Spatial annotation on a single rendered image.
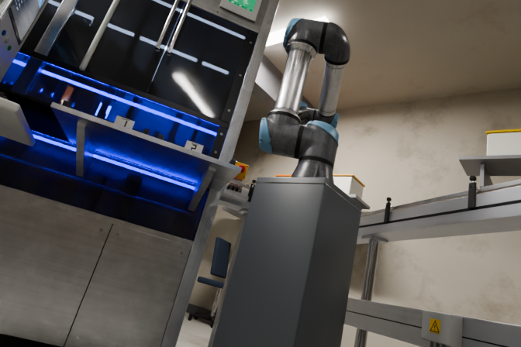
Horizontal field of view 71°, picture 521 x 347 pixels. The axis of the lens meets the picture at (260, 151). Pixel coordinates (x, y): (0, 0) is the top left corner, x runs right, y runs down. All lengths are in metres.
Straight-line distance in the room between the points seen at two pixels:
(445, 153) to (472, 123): 0.43
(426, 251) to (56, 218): 3.36
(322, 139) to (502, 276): 3.01
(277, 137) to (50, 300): 1.11
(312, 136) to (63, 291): 1.16
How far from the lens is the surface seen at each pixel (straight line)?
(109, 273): 1.73
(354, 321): 1.86
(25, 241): 1.78
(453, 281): 4.03
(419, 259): 4.14
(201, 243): 1.75
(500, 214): 1.34
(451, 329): 1.37
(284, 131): 1.20
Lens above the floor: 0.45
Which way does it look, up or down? 21 degrees up
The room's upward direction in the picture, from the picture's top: 15 degrees clockwise
